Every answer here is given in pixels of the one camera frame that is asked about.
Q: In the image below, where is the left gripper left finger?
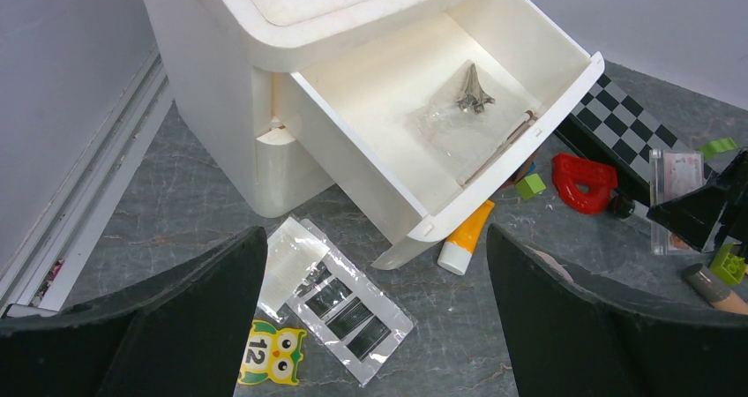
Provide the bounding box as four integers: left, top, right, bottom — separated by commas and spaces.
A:
1, 227, 267, 396

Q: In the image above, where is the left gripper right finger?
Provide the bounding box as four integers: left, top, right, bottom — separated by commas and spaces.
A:
486, 224, 747, 396

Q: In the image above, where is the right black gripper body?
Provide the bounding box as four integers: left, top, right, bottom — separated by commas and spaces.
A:
647, 148, 747, 252

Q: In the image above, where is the clear false eyelash case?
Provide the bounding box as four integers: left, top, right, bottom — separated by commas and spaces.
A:
649, 149, 705, 256

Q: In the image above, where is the orange white cream tube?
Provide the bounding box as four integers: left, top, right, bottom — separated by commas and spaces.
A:
437, 200, 495, 275

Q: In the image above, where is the green lego brick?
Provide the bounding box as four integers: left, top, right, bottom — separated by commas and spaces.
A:
709, 243, 747, 286

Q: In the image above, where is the concealer tube grey cap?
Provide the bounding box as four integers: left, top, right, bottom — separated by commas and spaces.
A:
681, 263, 747, 315

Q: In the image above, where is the green lego plate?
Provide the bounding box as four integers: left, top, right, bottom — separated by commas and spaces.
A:
698, 138, 738, 160

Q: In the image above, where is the clear vial black cap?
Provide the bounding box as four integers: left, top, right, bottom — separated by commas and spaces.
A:
606, 194, 650, 222

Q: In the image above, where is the yellow owl number block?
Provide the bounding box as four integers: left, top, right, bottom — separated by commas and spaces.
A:
237, 319, 307, 386

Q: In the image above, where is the black grey checkerboard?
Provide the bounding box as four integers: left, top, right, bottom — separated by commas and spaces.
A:
556, 74, 691, 206

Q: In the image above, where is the red lego arch piece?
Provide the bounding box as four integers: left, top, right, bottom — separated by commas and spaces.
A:
551, 154, 617, 215

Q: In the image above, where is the small green cube block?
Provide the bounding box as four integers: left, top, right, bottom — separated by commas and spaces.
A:
515, 174, 547, 200

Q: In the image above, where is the blue red lego stack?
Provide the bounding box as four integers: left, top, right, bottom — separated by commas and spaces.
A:
502, 161, 535, 188

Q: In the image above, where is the clear bag of hair clips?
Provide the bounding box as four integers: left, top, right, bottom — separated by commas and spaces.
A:
411, 60, 534, 164

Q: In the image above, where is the white drawer organizer box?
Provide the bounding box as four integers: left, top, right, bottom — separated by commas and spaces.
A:
144, 0, 604, 270

